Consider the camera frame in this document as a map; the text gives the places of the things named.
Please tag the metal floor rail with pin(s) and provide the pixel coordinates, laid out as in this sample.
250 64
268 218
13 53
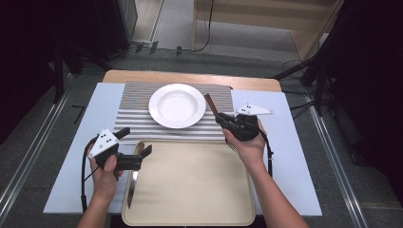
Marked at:
329 139
28 158

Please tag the black metal stand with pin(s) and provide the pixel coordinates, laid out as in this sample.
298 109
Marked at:
58 72
320 63

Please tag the striped placemat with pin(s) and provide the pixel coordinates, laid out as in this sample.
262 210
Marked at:
139 107

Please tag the dark curtain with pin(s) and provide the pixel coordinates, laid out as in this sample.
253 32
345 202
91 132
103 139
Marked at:
374 79
25 47

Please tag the light wooden shelf unit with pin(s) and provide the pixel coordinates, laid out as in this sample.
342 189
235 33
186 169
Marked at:
253 15

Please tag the black cabinet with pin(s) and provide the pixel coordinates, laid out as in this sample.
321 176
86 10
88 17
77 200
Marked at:
114 25

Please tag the beige tray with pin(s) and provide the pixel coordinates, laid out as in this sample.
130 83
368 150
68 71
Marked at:
190 183

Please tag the person's right hand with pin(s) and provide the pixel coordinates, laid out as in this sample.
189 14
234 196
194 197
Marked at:
250 152

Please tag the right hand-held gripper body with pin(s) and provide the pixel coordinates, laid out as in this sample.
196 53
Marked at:
244 126

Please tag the white board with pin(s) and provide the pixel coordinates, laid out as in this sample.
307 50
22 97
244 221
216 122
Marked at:
285 152

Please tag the white plate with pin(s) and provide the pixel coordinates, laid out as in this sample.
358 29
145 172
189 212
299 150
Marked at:
177 106

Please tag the person's left hand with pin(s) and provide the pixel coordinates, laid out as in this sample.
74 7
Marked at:
106 180

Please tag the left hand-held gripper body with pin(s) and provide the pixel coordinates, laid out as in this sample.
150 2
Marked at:
103 142

